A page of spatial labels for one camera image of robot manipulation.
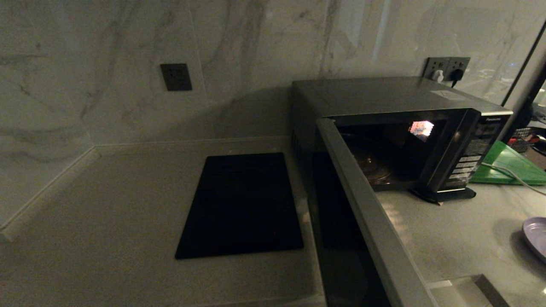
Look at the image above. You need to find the silver black microwave oven body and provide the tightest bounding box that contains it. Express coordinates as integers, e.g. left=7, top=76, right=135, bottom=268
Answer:
left=291, top=76, right=514, bottom=203

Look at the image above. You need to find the dark grey single wall socket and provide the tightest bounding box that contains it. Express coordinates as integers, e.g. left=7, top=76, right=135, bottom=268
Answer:
left=160, top=63, right=193, bottom=91

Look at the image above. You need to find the purple plastic plate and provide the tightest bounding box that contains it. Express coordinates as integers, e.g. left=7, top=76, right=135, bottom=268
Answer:
left=523, top=217, right=546, bottom=264

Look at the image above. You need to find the glass microwave turntable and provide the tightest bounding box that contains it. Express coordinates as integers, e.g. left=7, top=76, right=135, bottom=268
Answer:
left=341, top=133, right=395, bottom=184

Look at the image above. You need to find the white power cable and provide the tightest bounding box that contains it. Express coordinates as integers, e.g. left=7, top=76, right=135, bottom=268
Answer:
left=481, top=162, right=546, bottom=197

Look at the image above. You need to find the black wire basket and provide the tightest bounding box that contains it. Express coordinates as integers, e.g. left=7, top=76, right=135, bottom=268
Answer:
left=510, top=127, right=546, bottom=154

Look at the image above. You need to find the black rubber pad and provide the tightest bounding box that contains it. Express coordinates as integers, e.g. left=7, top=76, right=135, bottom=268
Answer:
left=407, top=185, right=477, bottom=205

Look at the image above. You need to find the green plastic cutting board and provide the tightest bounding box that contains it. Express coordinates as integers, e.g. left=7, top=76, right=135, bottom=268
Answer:
left=469, top=141, right=546, bottom=186

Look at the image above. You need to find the black glass induction cooktop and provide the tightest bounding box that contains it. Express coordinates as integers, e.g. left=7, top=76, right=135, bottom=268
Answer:
left=175, top=152, right=305, bottom=260

